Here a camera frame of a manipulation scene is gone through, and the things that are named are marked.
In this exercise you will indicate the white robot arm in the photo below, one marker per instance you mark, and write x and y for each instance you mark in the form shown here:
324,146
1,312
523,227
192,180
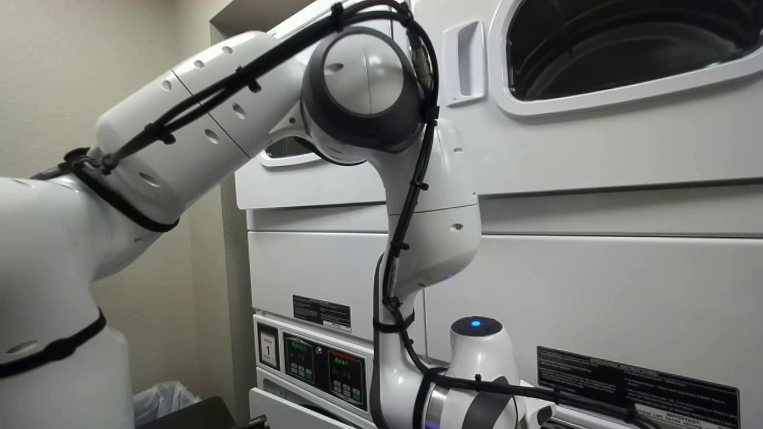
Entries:
335,105

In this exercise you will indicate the stacked washer dryer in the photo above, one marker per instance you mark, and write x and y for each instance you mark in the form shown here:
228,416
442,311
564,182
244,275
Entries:
619,159
312,239

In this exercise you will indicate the near stacked washer dryer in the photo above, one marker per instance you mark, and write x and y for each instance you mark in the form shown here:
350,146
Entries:
619,159

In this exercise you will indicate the clear plastic trash bag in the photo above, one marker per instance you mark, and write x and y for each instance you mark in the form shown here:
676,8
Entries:
163,399

